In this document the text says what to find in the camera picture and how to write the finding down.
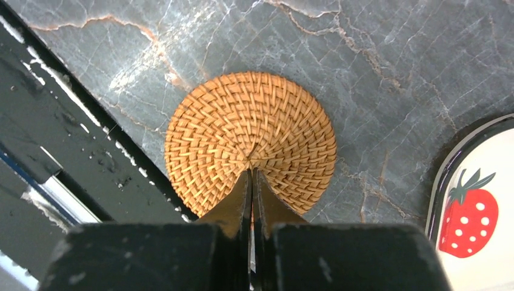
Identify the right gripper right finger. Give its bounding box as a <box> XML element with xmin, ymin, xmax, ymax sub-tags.
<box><xmin>253</xmin><ymin>170</ymin><xmax>450</xmax><ymax>290</ymax></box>

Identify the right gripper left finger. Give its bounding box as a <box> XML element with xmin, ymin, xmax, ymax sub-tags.
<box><xmin>39</xmin><ymin>170</ymin><xmax>252</xmax><ymax>290</ymax></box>

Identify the woven rattan round coaster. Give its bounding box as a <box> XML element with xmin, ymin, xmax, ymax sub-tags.
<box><xmin>164</xmin><ymin>72</ymin><xmax>337</xmax><ymax>216</ymax></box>

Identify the strawberry print serving tray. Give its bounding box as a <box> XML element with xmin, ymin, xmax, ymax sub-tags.
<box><xmin>426</xmin><ymin>114</ymin><xmax>513</xmax><ymax>290</ymax></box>

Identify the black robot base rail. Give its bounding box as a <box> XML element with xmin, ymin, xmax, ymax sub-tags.
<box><xmin>0</xmin><ymin>0</ymin><xmax>198</xmax><ymax>291</ymax></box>

